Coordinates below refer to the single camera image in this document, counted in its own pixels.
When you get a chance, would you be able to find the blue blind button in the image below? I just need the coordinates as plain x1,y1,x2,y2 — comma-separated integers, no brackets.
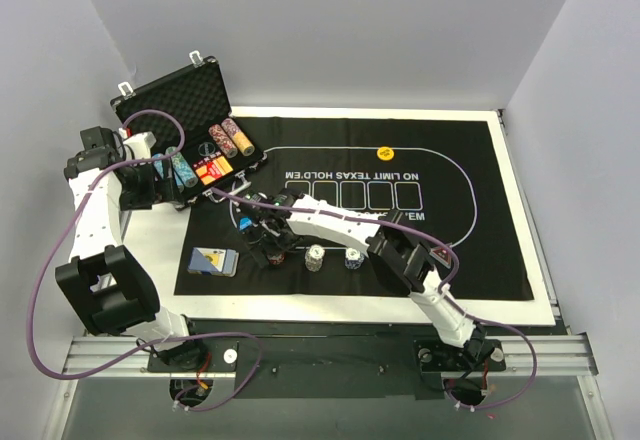
238,217,253,232

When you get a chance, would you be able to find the red poker chip stack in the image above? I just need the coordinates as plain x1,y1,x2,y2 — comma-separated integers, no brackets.
267,253,286,265

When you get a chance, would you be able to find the yellow dealer button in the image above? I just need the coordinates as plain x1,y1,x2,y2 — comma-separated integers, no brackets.
376,146,395,162

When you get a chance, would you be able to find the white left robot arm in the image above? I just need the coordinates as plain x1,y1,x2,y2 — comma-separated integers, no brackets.
55,127,206,372

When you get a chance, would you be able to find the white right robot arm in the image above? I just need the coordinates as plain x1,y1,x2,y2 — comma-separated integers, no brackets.
239,189,486,369

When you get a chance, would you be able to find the light blue chip roll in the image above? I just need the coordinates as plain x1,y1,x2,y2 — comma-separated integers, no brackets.
152,154,173,180

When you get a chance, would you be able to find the white table board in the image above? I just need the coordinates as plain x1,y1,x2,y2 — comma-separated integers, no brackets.
123,106,555,325

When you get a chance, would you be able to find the grey poker chip stack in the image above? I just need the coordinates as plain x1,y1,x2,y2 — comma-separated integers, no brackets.
305,244,325,272

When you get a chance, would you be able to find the blue playing card deck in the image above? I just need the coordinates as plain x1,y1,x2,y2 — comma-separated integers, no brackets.
187,247,239,277

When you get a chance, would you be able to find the black aluminium poker case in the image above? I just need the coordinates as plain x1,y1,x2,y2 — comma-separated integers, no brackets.
110,50,266,204

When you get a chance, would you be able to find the clear round button in case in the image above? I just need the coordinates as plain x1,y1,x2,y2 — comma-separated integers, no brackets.
198,142,216,157

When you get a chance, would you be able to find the red yellow card box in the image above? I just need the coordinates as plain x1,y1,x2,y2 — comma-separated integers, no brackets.
193,155,234,185

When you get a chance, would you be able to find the tan chip roll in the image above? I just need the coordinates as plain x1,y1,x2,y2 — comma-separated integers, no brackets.
221,118,255,156

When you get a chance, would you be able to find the dark red chip roll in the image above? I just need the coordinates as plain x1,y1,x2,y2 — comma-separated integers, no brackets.
208,124,238,158

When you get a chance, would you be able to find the blue poker chip stack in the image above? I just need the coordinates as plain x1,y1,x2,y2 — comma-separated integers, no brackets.
344,248,364,270

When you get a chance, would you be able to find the black poker felt mat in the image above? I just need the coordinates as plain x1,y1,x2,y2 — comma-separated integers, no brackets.
174,118,533,301

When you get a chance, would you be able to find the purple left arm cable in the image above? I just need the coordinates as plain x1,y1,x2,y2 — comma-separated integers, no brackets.
28,108,265,414

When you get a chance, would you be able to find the aluminium mounting rail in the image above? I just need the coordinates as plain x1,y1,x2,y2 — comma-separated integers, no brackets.
62,332,599,380

